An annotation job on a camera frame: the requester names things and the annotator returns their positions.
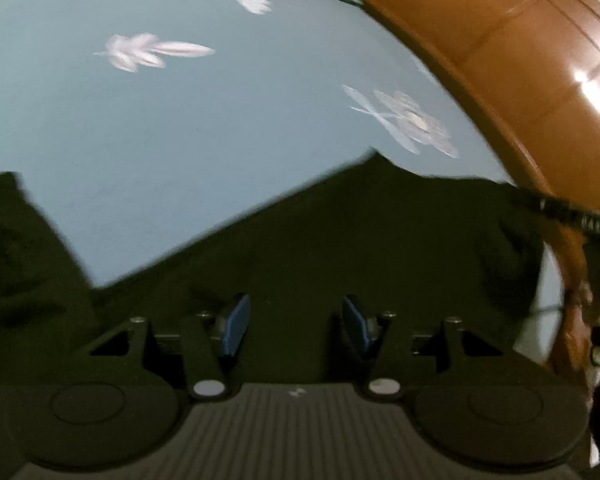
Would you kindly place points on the blue floral bed sheet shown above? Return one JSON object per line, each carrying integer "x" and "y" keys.
{"x": 155, "y": 135}

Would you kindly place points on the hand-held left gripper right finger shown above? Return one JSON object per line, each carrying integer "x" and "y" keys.
{"x": 356, "y": 325}

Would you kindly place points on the black pants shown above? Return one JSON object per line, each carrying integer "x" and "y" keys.
{"x": 300, "y": 240}

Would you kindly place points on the wooden headboard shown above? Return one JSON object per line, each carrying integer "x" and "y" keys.
{"x": 510, "y": 60}

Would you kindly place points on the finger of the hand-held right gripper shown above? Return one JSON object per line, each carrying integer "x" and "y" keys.
{"x": 565, "y": 212}

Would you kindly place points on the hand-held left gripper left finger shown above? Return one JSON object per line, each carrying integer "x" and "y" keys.
{"x": 235, "y": 325}

